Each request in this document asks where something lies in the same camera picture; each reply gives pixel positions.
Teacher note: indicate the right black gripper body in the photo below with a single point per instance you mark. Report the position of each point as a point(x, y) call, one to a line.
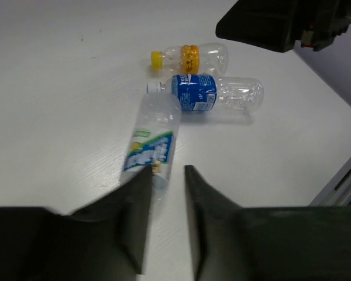
point(318, 23)

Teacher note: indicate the aluminium table edge rail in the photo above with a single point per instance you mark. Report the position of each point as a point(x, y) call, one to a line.
point(338, 190)

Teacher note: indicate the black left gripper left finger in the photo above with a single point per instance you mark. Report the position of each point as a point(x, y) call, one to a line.
point(104, 240)

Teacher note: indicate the clear bottle lemon label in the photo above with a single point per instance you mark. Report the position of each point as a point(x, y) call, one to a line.
point(153, 140)

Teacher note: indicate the clear bottle blue label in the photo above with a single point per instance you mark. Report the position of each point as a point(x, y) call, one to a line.
point(201, 92)

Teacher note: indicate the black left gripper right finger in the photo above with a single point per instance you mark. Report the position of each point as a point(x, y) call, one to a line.
point(230, 242)

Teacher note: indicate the clear bottle yellow cap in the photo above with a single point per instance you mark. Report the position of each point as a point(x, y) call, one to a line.
point(210, 58)

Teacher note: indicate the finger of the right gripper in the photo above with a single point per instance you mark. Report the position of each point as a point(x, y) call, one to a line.
point(262, 23)

